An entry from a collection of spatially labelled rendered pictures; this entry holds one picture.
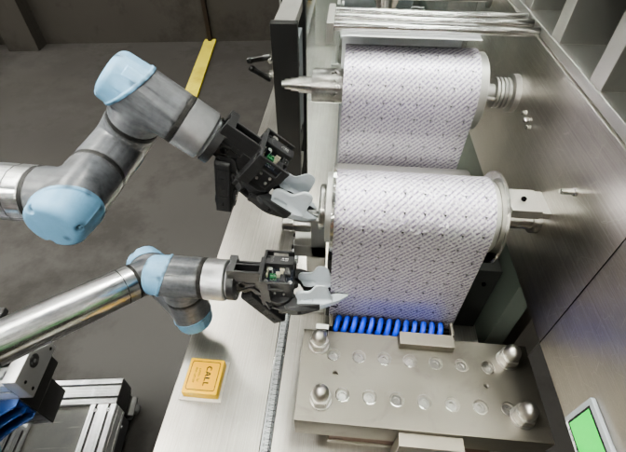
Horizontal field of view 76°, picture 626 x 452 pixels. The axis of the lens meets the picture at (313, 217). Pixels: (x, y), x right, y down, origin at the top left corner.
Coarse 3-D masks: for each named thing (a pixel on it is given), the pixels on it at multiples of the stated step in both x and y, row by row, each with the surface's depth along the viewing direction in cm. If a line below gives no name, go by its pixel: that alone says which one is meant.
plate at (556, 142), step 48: (480, 48) 96; (528, 48) 70; (528, 96) 69; (576, 96) 55; (480, 144) 92; (528, 144) 68; (576, 144) 54; (624, 144) 45; (576, 192) 53; (624, 192) 44; (528, 240) 66; (576, 240) 53; (624, 240) 44; (528, 288) 65; (576, 288) 52; (624, 288) 44; (576, 336) 52; (624, 336) 43; (576, 384) 51; (624, 384) 43; (624, 432) 42
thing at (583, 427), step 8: (584, 416) 48; (576, 424) 49; (584, 424) 48; (592, 424) 46; (576, 432) 49; (584, 432) 48; (592, 432) 46; (576, 440) 49; (584, 440) 48; (592, 440) 46; (600, 440) 45; (584, 448) 48; (592, 448) 46; (600, 448) 45
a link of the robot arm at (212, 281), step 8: (208, 264) 70; (216, 264) 70; (224, 264) 70; (208, 272) 69; (216, 272) 69; (224, 272) 69; (200, 280) 69; (208, 280) 69; (216, 280) 69; (224, 280) 69; (200, 288) 69; (208, 288) 69; (216, 288) 69; (224, 288) 69; (208, 296) 70; (216, 296) 70; (224, 296) 70
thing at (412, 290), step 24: (336, 264) 66; (360, 264) 66; (384, 264) 65; (408, 264) 65; (432, 264) 64; (456, 264) 64; (336, 288) 71; (360, 288) 70; (384, 288) 70; (408, 288) 69; (432, 288) 69; (456, 288) 68; (336, 312) 77; (360, 312) 76; (384, 312) 75; (408, 312) 74; (432, 312) 74; (456, 312) 73
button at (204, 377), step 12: (192, 360) 81; (204, 360) 81; (216, 360) 81; (192, 372) 79; (204, 372) 79; (216, 372) 79; (192, 384) 78; (204, 384) 78; (216, 384) 78; (192, 396) 78; (204, 396) 77; (216, 396) 77
